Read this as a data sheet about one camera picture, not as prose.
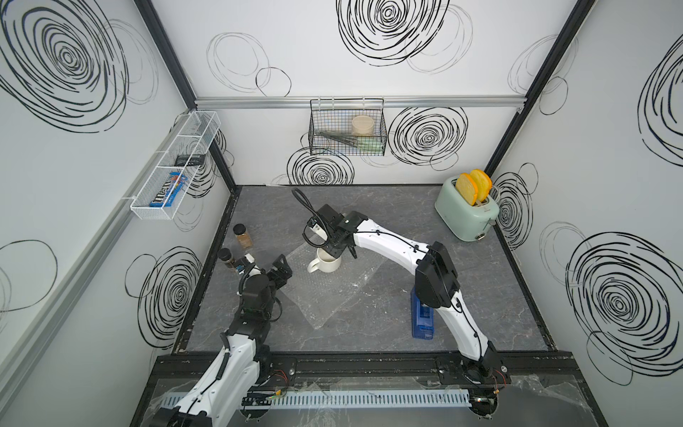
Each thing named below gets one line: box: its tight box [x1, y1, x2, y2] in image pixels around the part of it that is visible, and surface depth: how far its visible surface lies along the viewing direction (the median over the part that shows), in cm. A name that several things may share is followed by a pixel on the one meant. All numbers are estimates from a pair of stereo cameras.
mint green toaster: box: [434, 177, 500, 242], surface depth 96 cm
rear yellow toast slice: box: [469, 169, 493, 202], surface depth 95 cm
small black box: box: [174, 153, 206, 167], surface depth 80 cm
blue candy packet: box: [149, 171, 189, 209], surface depth 72 cm
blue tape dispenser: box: [410, 285, 435, 340], surface depth 80 cm
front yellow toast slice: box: [455, 172, 479, 207], surface depth 94 cm
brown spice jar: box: [233, 223, 254, 250], surface depth 97 cm
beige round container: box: [351, 114, 375, 137], surface depth 93 cm
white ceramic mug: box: [307, 247, 343, 274], surface depth 88 cm
